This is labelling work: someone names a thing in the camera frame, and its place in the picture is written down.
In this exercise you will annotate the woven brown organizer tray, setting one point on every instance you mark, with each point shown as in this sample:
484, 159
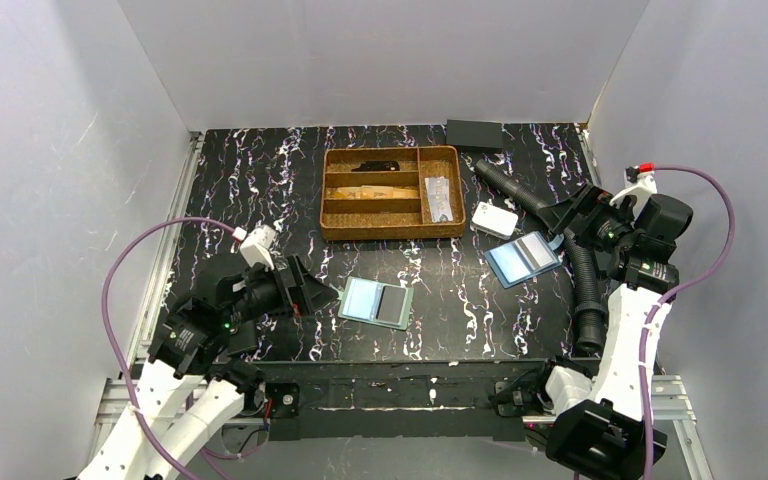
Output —
390, 219

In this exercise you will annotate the black object in tray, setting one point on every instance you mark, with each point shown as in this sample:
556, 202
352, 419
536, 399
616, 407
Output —
377, 166

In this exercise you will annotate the grey card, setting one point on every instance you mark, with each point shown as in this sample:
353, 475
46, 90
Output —
391, 304

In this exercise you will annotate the blue card holder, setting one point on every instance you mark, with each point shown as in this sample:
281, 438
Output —
509, 267

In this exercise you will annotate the silver card in blue holder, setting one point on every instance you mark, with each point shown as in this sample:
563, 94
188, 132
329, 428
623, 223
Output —
535, 251

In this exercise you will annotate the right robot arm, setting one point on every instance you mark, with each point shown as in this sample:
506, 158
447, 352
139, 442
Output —
603, 427

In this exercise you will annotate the silver VIP card lower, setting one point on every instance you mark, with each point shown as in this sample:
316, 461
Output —
440, 208

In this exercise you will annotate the white card on table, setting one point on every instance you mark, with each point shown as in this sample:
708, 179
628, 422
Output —
495, 221

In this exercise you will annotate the silver VIP card upper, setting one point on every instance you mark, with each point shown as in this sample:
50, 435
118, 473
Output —
437, 188

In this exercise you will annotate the black flat box rear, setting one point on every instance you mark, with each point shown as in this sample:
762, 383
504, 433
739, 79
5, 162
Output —
474, 135

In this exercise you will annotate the aluminium frame rail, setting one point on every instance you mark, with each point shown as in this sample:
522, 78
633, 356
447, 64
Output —
348, 398

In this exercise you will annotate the silver vip card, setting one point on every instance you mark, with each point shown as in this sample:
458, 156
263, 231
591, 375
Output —
440, 208
437, 188

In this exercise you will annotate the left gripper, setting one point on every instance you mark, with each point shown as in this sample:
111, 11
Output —
294, 285

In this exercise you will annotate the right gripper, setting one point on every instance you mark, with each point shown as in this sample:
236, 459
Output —
586, 211

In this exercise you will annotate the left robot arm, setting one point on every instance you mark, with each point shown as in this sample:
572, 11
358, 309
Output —
182, 398

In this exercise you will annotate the tan cards in tray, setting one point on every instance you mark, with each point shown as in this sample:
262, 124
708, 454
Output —
374, 192

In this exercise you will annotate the green card holder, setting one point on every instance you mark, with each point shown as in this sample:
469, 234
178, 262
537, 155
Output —
359, 302

